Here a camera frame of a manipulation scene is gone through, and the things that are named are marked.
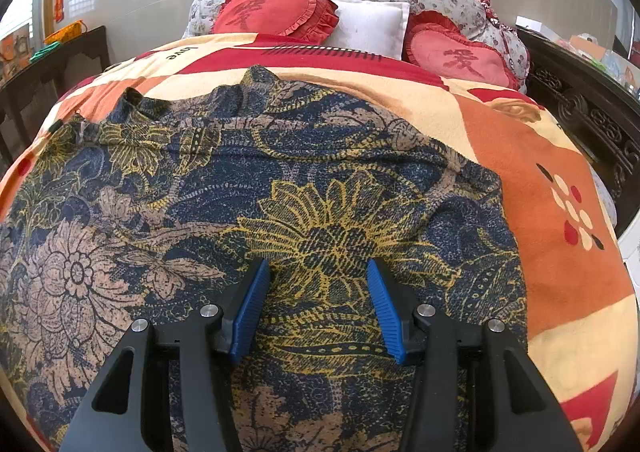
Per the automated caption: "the navy floral patterned garment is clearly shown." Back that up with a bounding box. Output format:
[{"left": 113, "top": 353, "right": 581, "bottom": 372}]
[{"left": 1, "top": 66, "right": 527, "bottom": 451}]

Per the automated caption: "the orange red cream blanket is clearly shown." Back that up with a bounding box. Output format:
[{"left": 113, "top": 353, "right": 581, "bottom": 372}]
[{"left": 1, "top": 34, "right": 639, "bottom": 451}]

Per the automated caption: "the dark carved wooden cabinet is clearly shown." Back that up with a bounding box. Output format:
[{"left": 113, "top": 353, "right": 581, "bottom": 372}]
[{"left": 516, "top": 28, "right": 639, "bottom": 235}]

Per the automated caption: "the dark wooden side table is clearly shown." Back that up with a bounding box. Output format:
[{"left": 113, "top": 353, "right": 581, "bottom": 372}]
[{"left": 1, "top": 26, "right": 111, "bottom": 149}]

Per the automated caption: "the right red heart cushion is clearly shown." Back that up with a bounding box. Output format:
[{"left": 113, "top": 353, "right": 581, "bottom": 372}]
[{"left": 404, "top": 10, "right": 520, "bottom": 90}]

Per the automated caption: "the red heart cushion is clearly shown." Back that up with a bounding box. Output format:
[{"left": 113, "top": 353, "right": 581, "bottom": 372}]
[
  {"left": 404, "top": 10, "right": 520, "bottom": 90},
  {"left": 212, "top": 0, "right": 340, "bottom": 45}
]

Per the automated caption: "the yellow bag on table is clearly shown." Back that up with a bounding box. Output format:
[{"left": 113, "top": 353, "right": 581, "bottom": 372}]
[{"left": 43, "top": 20, "right": 88, "bottom": 46}]

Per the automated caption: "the white square pillow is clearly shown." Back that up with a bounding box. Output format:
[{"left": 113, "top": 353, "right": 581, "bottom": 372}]
[{"left": 323, "top": 0, "right": 410, "bottom": 60}]

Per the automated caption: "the left red heart cushion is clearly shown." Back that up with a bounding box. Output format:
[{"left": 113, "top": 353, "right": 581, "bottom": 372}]
[{"left": 212, "top": 0, "right": 340, "bottom": 45}]

